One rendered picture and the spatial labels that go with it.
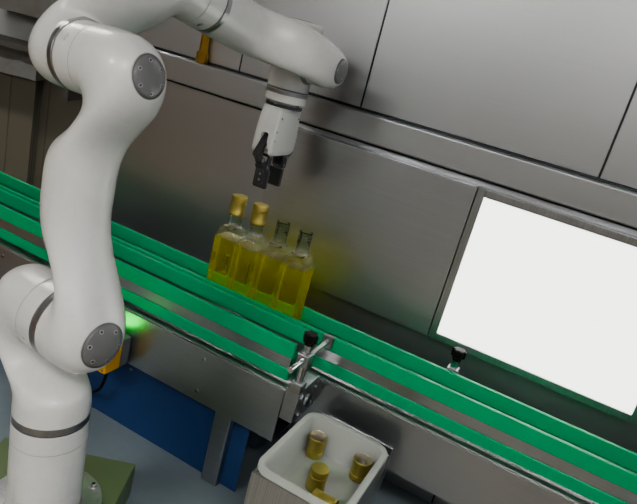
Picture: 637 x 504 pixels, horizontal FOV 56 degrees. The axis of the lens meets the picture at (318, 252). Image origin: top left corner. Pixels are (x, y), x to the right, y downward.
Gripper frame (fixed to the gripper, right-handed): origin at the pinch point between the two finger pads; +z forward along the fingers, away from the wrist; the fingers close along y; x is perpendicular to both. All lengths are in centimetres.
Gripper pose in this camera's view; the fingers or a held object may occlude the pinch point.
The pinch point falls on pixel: (268, 177)
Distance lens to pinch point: 126.9
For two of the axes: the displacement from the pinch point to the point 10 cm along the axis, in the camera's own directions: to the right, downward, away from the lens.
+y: -4.4, 1.9, -8.8
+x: 8.6, 3.5, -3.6
